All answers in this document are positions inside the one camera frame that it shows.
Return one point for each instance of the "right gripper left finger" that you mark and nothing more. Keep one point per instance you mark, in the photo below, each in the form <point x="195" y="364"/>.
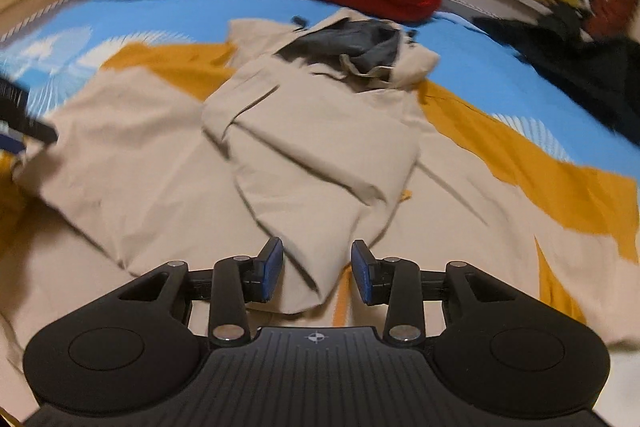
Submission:
<point x="237" y="281"/>

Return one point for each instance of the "beige and mustard jacket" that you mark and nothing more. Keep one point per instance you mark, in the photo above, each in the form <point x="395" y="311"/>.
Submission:
<point x="202" y="151"/>

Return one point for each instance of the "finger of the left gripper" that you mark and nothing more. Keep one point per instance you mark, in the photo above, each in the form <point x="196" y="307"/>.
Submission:
<point x="14" y="113"/>

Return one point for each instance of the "dark red spotted cushion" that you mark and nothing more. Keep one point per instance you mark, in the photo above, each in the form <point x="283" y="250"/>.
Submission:
<point x="611" y="18"/>

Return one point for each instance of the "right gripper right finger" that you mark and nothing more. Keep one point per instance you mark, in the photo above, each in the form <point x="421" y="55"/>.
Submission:
<point x="396" y="283"/>

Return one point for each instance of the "black clothes pile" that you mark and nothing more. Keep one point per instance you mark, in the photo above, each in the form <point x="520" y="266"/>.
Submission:
<point x="600" y="75"/>

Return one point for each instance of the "blue patterned bed sheet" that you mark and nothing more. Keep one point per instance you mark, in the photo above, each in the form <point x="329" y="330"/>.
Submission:
<point x="56" y="51"/>

